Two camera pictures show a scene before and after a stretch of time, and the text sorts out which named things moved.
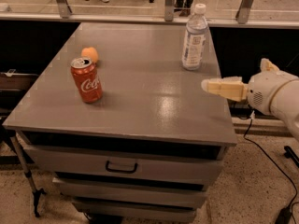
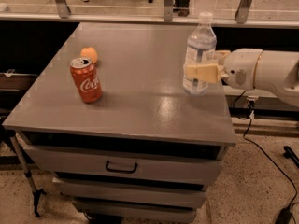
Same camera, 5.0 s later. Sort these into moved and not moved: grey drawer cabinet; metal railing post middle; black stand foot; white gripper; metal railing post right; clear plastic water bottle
Moved: white gripper; clear plastic water bottle
Not moved: metal railing post middle; grey drawer cabinet; metal railing post right; black stand foot
